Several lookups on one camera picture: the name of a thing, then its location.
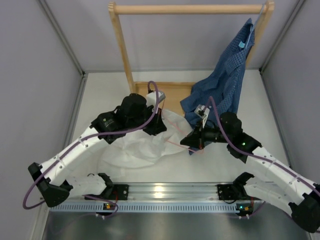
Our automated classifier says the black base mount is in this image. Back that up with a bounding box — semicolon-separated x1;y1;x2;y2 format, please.
217;184;238;202
109;184;129;201

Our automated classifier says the wooden clothes rack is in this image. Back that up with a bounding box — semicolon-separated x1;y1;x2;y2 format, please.
107;0;275;118

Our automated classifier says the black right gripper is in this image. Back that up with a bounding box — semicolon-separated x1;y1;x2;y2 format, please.
180;119;231;151

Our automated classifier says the light blue hanger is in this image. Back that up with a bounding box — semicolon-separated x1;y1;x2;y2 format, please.
244;3;266;49

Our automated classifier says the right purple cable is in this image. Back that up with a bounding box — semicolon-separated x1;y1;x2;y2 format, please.
204;96;320;198

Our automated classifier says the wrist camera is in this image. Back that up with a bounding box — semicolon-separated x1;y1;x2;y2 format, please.
145;90;166;105
194;104;210;128

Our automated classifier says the aluminium mounting rail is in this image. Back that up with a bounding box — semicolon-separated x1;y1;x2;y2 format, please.
67;181;251;201

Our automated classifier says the blue checked shirt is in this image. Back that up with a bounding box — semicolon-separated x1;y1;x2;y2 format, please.
180;17;256;156

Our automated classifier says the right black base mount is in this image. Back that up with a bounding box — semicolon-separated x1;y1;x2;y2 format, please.
217;184;238;202

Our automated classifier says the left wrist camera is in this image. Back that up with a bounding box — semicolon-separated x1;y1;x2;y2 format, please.
145;90;166;105

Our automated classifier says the slotted grey cable duct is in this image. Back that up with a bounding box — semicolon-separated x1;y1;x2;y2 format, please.
50;201;241;214

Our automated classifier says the pink wire hanger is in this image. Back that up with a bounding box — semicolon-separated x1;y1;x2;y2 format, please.
161;99;204;155

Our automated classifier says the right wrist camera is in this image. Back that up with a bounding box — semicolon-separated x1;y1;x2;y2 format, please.
194;104;210;128

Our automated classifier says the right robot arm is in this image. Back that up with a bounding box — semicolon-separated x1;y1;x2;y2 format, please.
180;112;320;233

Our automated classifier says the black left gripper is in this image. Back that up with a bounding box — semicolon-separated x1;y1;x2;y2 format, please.
127;104;167;136

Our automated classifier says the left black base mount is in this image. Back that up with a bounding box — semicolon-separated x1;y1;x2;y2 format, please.
109;184;129;201

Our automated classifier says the white shirt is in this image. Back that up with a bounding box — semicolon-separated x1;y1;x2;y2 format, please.
97;109;192;178

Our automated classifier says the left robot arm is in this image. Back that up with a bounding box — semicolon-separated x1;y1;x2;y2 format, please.
28;90;167;208

